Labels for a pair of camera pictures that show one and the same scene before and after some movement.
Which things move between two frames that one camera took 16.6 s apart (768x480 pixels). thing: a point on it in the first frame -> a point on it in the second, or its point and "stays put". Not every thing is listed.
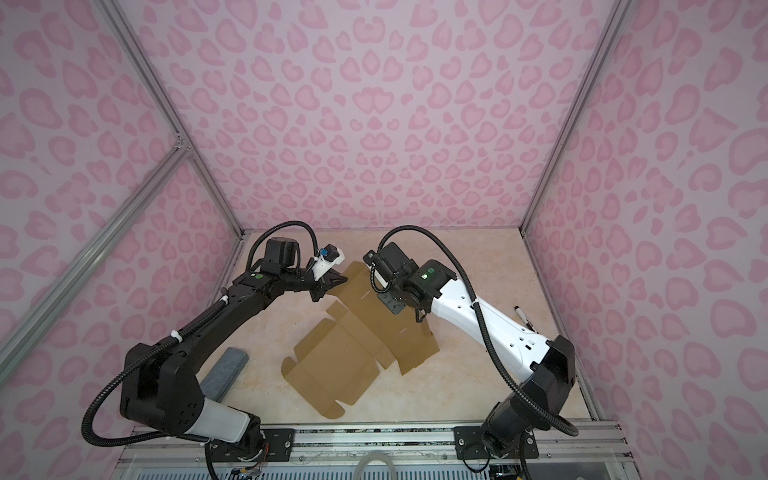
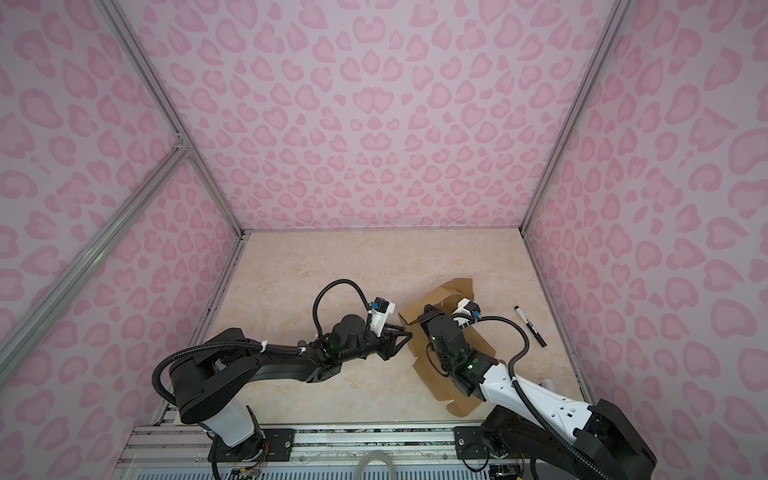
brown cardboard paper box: x=336 y=359 -> x=459 y=402
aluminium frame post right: x=579 y=104 stays put
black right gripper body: x=392 y=298 -> x=427 y=325
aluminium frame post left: x=119 y=17 stays put
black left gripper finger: x=327 y=281 -> x=390 y=349
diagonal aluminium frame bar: x=28 y=330 stays put
